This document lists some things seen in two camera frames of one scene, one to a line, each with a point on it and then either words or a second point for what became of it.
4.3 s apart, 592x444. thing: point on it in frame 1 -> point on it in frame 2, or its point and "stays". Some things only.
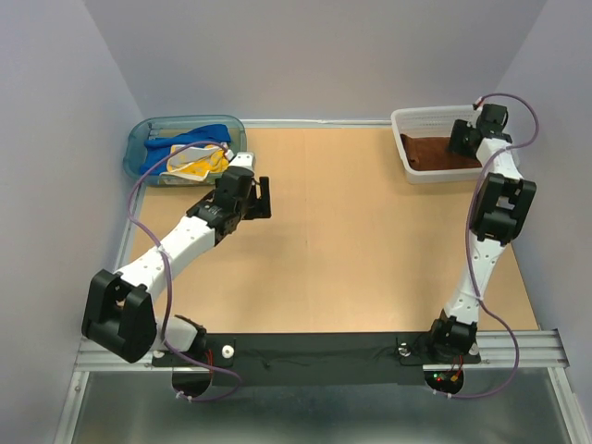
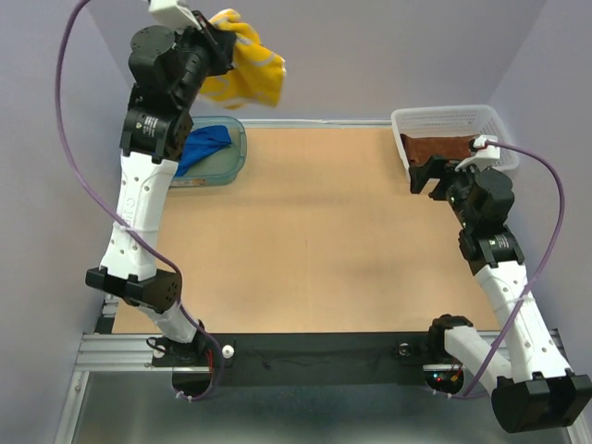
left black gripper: x=260 y=208 -> x=217 y=41
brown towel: x=432 y=153 stays
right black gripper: x=459 y=129 -> x=437 y=166
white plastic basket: x=431 y=120 stays
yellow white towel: x=196 y=162 -> x=257 y=73
